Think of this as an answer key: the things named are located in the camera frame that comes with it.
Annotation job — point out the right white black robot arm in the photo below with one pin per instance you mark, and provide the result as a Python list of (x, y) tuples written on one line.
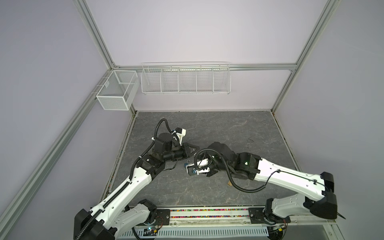
[(250, 173)]

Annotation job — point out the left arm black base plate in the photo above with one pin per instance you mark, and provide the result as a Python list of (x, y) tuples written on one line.
[(161, 217)]

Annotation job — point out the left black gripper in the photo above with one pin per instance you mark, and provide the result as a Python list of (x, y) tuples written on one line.
[(187, 153)]

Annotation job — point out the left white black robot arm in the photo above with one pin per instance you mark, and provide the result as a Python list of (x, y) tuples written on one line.
[(111, 218)]

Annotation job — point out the white vented cable duct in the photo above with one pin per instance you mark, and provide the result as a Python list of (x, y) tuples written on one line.
[(203, 233)]

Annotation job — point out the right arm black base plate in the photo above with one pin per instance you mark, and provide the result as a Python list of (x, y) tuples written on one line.
[(260, 216)]

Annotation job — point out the white wire shelf basket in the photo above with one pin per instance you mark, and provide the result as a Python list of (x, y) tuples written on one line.
[(186, 78)]

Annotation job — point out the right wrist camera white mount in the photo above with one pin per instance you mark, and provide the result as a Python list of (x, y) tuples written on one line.
[(202, 167)]

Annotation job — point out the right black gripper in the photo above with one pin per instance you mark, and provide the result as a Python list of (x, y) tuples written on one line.
[(211, 173)]

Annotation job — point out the white mesh box basket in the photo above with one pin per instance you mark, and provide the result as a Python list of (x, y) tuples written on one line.
[(118, 90)]

